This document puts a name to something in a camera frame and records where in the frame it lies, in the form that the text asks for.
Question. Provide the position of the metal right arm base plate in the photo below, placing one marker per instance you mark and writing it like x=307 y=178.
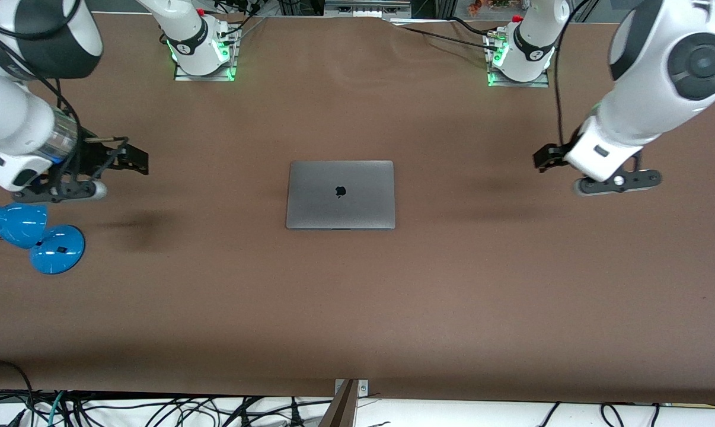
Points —
x=206 y=77

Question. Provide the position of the metal table edge bracket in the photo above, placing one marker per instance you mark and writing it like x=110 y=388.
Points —
x=363 y=388

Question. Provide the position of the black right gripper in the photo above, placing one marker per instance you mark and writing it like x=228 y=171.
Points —
x=94 y=156

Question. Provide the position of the grey laptop with black keyboard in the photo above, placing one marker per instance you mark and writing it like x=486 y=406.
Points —
x=340 y=207

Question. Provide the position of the dark angled beam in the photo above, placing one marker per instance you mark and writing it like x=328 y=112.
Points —
x=340 y=415

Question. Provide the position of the blue desk lamp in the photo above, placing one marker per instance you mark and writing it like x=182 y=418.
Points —
x=55 y=252

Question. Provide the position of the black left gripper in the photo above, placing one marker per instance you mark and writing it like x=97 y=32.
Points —
x=551 y=156

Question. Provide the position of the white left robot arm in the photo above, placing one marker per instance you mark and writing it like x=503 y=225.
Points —
x=648 y=112

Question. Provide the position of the brown table cover sheet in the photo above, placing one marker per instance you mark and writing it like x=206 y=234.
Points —
x=452 y=296

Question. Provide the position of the grey metal box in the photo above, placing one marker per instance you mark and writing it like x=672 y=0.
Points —
x=366 y=9

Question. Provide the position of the orange background object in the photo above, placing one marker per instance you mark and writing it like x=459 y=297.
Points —
x=488 y=6

